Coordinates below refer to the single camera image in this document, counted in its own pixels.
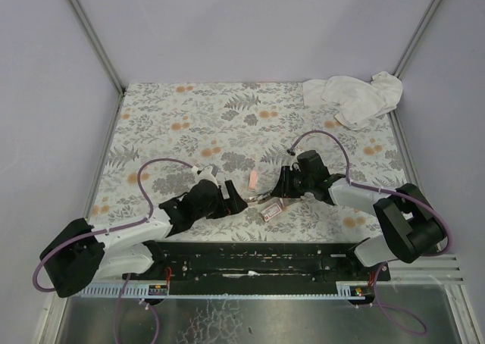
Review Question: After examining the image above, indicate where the red white staple box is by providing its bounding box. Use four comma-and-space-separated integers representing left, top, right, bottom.
260, 202, 283, 222

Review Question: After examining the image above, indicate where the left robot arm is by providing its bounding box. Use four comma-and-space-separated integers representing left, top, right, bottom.
38, 180, 248, 298

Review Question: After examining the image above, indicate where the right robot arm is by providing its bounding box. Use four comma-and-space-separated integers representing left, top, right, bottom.
271, 150, 448, 267

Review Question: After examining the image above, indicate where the floral patterned table mat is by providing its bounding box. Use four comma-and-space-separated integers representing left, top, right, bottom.
89, 83, 406, 226

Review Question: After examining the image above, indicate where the white crumpled cloth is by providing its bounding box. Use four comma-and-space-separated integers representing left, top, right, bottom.
302, 71, 403, 130

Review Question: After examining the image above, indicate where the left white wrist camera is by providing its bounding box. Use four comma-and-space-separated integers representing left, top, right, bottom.
191, 164, 218, 185

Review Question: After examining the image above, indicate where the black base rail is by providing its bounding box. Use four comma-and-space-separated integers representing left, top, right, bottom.
138, 241, 379, 282

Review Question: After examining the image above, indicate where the white cable duct strip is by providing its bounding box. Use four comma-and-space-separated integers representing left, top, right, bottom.
78, 277, 371, 300

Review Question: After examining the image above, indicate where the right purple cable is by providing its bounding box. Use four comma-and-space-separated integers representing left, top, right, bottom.
287, 130, 455, 256

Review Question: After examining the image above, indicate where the purple cable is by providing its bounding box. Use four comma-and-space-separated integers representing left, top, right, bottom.
287, 130, 455, 256
33, 158, 198, 292

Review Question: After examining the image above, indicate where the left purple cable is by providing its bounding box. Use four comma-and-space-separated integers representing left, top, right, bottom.
33, 158, 198, 292

